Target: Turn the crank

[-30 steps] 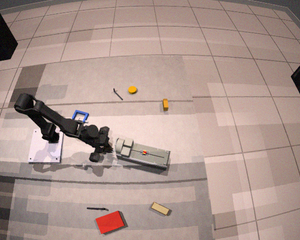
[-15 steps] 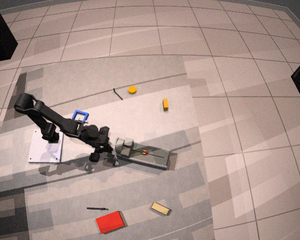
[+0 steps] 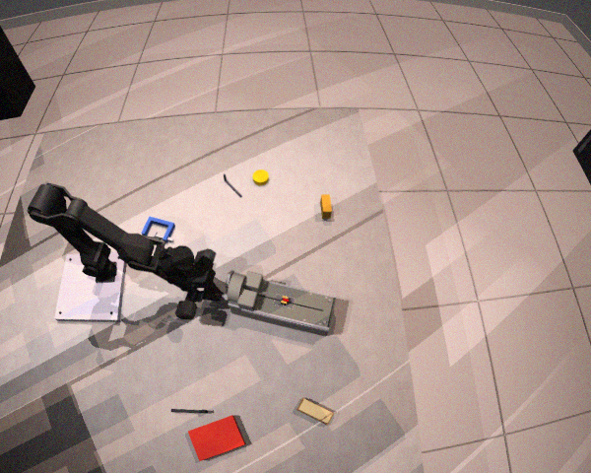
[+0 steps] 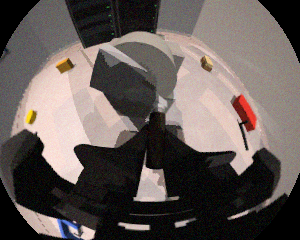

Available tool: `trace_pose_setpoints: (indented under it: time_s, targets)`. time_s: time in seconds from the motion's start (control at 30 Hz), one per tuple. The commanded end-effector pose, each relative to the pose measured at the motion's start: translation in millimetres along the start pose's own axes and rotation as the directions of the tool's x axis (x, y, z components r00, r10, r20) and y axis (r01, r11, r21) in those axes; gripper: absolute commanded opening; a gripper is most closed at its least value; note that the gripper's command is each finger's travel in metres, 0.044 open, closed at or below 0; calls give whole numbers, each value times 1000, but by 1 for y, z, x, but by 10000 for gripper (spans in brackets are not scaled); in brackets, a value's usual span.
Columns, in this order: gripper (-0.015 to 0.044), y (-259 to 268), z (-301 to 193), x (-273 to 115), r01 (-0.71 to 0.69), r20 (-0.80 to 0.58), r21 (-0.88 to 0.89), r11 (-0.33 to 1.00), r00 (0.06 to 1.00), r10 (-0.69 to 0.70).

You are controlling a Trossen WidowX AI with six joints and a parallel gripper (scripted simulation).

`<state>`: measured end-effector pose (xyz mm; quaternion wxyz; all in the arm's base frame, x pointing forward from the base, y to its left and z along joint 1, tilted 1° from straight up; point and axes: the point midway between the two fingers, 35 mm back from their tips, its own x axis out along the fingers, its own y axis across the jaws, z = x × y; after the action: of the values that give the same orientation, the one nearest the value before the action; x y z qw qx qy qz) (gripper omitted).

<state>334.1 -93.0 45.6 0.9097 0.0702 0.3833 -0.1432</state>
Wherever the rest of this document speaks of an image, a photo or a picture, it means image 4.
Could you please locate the blue c-clamp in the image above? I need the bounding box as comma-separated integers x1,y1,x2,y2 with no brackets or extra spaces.
57,219,83,240

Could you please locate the short yellow cylinder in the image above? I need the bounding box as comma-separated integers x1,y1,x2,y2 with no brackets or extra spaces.
25,109,37,124

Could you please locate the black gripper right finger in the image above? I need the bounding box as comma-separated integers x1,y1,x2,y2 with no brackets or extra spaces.
163,128,237,197

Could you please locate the red flat rectangular block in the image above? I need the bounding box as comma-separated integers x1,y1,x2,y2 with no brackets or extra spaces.
233,95,257,132

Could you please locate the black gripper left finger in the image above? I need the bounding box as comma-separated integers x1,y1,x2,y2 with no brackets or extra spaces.
73,124,149,197

